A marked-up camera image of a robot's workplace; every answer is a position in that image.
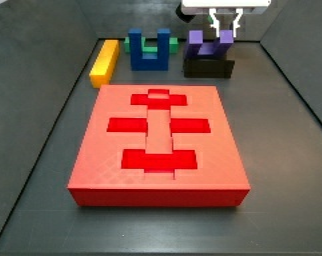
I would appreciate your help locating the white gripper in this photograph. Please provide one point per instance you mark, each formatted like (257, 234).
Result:
(212, 4)

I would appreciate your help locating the purple U-shaped block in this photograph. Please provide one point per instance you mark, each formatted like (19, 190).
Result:
(200, 49)

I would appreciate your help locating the black angle fixture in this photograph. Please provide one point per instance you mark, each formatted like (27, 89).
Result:
(208, 68)

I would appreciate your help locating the red board with slots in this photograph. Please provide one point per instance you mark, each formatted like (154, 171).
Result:
(158, 149)

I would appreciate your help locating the green stepped block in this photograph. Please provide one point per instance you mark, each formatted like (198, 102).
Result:
(152, 49)

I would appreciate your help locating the blue U-shaped block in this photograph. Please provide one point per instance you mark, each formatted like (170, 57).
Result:
(149, 61)

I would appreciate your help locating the yellow long bar block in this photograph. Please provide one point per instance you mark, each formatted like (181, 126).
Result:
(103, 64)

